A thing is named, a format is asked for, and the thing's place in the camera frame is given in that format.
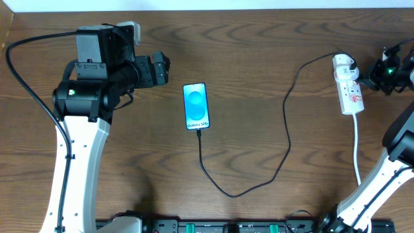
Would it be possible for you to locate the blue Galaxy smartphone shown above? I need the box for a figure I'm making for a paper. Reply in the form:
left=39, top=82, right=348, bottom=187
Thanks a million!
left=182, top=83, right=210, bottom=131

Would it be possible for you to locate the black USB charging cable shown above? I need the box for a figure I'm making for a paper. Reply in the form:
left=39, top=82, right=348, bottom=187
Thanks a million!
left=195, top=50, right=358, bottom=199

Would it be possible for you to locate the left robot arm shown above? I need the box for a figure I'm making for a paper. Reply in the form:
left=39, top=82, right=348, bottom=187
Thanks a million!
left=41, top=21, right=171, bottom=232

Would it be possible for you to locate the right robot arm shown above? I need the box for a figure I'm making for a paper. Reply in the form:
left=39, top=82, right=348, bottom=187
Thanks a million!
left=315, top=43, right=413, bottom=232

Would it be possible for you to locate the white charger plug adapter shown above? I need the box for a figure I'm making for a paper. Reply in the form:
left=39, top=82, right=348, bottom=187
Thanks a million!
left=332, top=54, right=360, bottom=83

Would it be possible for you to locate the white power strip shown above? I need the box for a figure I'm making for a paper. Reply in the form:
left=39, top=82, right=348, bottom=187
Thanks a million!
left=336, top=81, right=364, bottom=115

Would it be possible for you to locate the white power strip cord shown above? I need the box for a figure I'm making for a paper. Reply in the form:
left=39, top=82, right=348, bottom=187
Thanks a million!
left=352, top=113, right=362, bottom=186

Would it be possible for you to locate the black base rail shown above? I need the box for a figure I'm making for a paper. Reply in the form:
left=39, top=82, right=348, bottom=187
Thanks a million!
left=96, top=218, right=396, bottom=233

